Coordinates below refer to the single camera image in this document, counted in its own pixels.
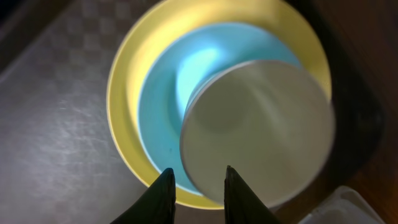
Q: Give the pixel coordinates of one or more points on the white cup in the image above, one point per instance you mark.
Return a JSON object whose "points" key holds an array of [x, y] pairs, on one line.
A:
{"points": [[269, 120]]}

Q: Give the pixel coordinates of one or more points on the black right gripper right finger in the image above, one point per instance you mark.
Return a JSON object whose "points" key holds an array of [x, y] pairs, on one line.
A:
{"points": [[241, 204]]}

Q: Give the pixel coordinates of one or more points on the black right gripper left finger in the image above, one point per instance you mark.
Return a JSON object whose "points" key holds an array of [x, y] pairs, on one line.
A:
{"points": [[156, 204]]}

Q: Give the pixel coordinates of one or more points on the clear plastic container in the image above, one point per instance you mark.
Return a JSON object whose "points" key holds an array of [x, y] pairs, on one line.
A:
{"points": [[343, 206]]}

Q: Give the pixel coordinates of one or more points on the dark brown serving tray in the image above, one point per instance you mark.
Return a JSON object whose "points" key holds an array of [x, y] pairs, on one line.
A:
{"points": [[58, 160]]}

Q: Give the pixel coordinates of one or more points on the yellow-green plate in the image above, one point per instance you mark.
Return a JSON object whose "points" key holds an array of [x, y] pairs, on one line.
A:
{"points": [[168, 20]]}

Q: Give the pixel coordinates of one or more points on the light blue small plate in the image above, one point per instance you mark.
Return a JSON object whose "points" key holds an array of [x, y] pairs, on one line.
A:
{"points": [[184, 64]]}

